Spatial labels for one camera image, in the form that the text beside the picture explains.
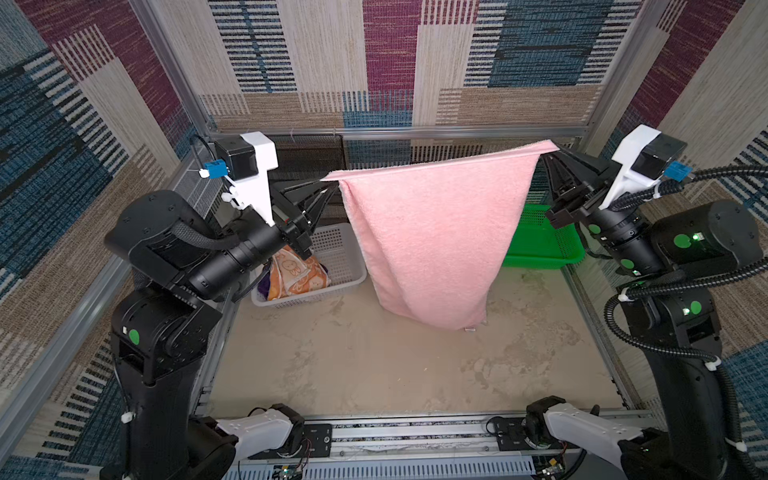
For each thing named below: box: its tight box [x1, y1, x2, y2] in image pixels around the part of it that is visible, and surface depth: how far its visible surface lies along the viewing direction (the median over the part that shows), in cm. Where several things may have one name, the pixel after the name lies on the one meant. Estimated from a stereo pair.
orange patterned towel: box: [267, 245, 331, 301], surface depth 96 cm
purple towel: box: [257, 271, 271, 300], surface depth 93 cm
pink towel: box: [320, 142, 560, 331], surface depth 48 cm
